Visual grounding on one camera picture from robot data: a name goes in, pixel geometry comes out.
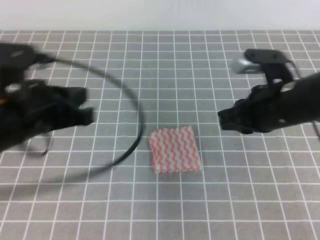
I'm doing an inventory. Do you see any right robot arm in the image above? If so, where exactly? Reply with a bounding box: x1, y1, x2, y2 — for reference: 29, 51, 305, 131
218, 73, 320, 135

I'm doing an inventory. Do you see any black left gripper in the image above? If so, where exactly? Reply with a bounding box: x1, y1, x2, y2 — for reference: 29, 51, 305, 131
0, 80, 95, 152

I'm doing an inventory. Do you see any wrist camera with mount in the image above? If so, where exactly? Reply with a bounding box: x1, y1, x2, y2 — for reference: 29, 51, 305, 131
0, 42, 55, 86
230, 48, 294, 87

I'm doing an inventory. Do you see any black left camera cable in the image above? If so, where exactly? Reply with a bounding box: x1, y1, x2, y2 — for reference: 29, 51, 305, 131
47, 56, 146, 176

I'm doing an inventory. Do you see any grey grid tablecloth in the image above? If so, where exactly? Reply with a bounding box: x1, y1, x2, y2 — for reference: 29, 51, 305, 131
0, 30, 320, 240

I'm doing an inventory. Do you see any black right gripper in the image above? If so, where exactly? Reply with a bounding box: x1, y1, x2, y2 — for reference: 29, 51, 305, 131
217, 83, 299, 134

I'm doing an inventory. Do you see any pink white wavy striped towel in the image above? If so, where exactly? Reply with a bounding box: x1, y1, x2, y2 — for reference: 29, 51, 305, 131
148, 125, 202, 174

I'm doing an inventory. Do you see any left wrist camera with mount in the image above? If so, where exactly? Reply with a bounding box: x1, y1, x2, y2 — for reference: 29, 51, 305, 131
0, 42, 55, 86

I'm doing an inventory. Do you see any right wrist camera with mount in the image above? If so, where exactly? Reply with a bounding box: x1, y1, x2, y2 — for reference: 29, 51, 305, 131
230, 48, 294, 87

